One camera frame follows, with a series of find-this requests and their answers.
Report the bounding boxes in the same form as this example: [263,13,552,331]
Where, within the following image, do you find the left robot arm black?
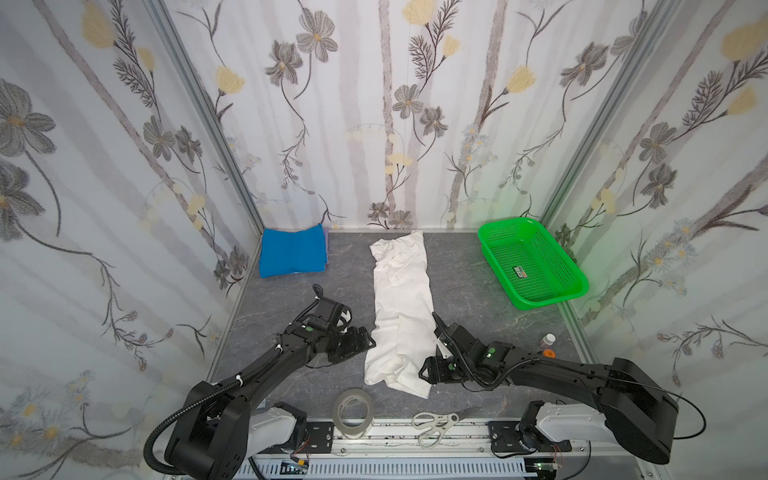
[142,284,376,479]

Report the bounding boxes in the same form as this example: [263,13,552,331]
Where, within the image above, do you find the white t-shirt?
[364,231,437,399]

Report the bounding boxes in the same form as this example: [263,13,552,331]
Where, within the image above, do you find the roll of clear tape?
[331,389,375,439]

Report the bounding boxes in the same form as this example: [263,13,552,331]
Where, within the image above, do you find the white handled scissors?
[411,407,479,449]

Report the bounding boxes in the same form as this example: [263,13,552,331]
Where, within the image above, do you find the folded blue t-shirt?
[259,224,328,278]

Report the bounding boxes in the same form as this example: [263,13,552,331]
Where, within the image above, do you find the aluminium corner wall profile right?
[540,0,682,227]

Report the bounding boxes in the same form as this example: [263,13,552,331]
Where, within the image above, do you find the aluminium corner wall profile left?
[143,0,264,237]

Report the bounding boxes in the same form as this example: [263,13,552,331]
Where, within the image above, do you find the aluminium corner wall profile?
[143,0,264,237]
[540,0,682,227]

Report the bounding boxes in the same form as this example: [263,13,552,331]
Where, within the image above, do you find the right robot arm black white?
[419,313,707,465]

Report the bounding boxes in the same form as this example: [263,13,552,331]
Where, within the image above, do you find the white slotted cable duct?
[235,458,536,479]

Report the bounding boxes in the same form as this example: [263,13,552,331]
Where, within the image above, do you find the green plastic laundry basket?
[477,217,589,310]

